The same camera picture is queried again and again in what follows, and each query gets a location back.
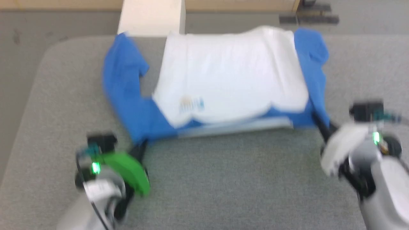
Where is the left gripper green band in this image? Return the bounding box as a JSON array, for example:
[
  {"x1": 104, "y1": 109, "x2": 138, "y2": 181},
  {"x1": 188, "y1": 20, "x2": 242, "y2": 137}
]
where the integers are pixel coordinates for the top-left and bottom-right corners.
[{"x1": 95, "y1": 140, "x2": 151, "y2": 196}]

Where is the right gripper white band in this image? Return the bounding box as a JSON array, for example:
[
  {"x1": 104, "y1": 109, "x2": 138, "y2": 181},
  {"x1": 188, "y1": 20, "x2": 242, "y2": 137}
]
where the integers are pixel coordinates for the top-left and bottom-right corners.
[{"x1": 311, "y1": 111, "x2": 378, "y2": 178}]

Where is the blue and white garment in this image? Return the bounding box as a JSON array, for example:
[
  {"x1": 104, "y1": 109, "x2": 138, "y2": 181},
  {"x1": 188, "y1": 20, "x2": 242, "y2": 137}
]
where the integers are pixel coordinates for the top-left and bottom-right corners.
[{"x1": 102, "y1": 26, "x2": 330, "y2": 146}]

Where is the long black floor mat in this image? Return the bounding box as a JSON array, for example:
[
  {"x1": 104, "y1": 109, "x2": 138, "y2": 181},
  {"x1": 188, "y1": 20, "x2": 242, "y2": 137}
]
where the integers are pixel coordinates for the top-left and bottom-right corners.
[{"x1": 298, "y1": 15, "x2": 340, "y2": 26}]

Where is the black floor mat under foot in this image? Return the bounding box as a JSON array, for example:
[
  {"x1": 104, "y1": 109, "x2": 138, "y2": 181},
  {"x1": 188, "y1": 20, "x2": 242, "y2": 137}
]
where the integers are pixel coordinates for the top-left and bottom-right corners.
[{"x1": 302, "y1": 3, "x2": 332, "y2": 13}]

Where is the lemon print partition screen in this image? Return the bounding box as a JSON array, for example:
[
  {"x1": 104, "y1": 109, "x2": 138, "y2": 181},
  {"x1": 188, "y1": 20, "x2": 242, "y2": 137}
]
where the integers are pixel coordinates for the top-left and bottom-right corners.
[{"x1": 0, "y1": 0, "x2": 301, "y2": 13}]

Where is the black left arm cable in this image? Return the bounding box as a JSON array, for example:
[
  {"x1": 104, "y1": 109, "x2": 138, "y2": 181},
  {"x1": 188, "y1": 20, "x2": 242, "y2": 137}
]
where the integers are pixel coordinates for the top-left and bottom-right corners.
[{"x1": 74, "y1": 143, "x2": 111, "y2": 230}]

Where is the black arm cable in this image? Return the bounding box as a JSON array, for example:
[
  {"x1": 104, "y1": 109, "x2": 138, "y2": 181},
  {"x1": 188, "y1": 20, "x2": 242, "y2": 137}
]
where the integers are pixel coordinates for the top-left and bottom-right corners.
[
  {"x1": 383, "y1": 111, "x2": 409, "y2": 124},
  {"x1": 74, "y1": 143, "x2": 111, "y2": 230}
]

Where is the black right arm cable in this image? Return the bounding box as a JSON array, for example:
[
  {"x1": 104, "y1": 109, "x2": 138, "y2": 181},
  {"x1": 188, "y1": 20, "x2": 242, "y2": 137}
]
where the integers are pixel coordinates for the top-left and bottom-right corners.
[{"x1": 383, "y1": 111, "x2": 409, "y2": 124}]

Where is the white box pedestal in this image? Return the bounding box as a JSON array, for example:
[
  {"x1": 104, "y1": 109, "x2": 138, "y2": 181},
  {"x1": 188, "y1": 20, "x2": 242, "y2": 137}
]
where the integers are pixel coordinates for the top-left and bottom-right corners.
[{"x1": 117, "y1": 0, "x2": 187, "y2": 37}]

